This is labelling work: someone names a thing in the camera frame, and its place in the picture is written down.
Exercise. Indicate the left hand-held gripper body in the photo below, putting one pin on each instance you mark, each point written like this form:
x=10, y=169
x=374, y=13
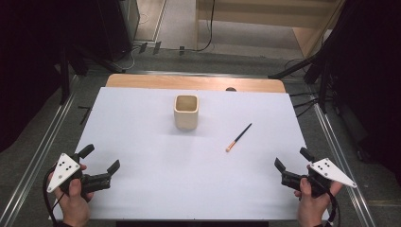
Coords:
x=64, y=170

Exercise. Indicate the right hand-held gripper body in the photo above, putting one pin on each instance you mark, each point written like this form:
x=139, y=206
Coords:
x=324, y=175

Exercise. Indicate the black brush with orange tip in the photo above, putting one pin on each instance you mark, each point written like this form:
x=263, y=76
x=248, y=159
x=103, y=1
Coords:
x=238, y=137

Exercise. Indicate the square wooden cup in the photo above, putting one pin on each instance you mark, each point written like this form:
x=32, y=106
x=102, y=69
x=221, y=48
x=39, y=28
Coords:
x=186, y=112

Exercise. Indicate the person's right hand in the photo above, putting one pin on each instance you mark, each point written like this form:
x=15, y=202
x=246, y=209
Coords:
x=312, y=205

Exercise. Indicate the person's left hand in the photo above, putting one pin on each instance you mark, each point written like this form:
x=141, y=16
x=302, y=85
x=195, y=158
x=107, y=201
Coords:
x=75, y=201

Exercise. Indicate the white table sheet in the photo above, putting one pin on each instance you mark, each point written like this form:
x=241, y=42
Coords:
x=189, y=176

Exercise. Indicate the black metal stand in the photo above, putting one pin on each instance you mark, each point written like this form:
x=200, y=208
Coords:
x=315, y=67

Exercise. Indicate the wooden table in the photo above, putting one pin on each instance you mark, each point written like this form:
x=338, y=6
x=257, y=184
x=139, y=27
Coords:
x=176, y=82

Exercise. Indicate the black cabinet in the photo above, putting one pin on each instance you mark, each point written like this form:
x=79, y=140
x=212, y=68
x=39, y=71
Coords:
x=116, y=25

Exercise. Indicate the light wooden furniture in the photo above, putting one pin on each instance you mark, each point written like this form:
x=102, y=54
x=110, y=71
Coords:
x=268, y=15

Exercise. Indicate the aluminium floor rail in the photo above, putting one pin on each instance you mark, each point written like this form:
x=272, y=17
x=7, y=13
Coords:
x=38, y=160
x=340, y=157

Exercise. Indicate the black floor bracket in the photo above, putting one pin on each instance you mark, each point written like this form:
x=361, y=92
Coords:
x=85, y=114

